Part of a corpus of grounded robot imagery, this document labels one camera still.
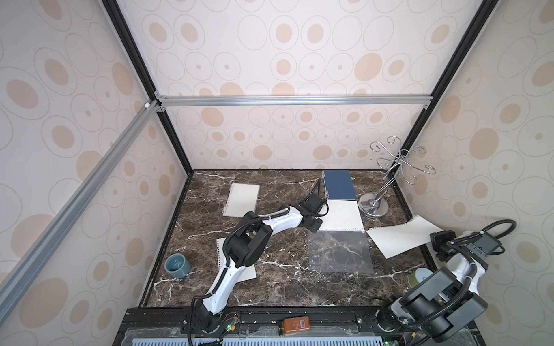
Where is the small grid spiral notebook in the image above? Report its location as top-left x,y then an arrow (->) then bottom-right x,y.
223,183 -> 260,218

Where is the chrome hook stand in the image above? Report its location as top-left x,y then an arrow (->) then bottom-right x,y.
358,136 -> 437,219

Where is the teal ceramic cup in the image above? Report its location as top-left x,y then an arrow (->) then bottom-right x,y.
164,253 -> 191,279

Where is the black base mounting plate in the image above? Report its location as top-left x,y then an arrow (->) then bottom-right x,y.
113,306 -> 486,346

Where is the blue spiral notebook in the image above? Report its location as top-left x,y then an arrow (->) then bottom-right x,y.
322,170 -> 356,200

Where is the diagonal aluminium rail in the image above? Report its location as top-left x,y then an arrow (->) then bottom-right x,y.
1,99 -> 161,323

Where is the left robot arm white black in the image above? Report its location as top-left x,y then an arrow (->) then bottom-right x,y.
190,193 -> 329,332

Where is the orange electronic module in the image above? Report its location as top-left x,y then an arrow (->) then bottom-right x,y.
281,316 -> 311,334

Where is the torn grid paper page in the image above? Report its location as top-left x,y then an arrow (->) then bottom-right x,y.
216,238 -> 257,283

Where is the large lined spiral notebook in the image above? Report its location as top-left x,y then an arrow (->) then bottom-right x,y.
307,200 -> 375,275

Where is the torn lined paper page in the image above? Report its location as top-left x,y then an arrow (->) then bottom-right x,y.
366,215 -> 441,259

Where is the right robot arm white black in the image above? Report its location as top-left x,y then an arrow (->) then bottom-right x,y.
375,219 -> 517,343

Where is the horizontal aluminium rail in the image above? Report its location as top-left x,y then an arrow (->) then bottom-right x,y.
159,94 -> 433,107

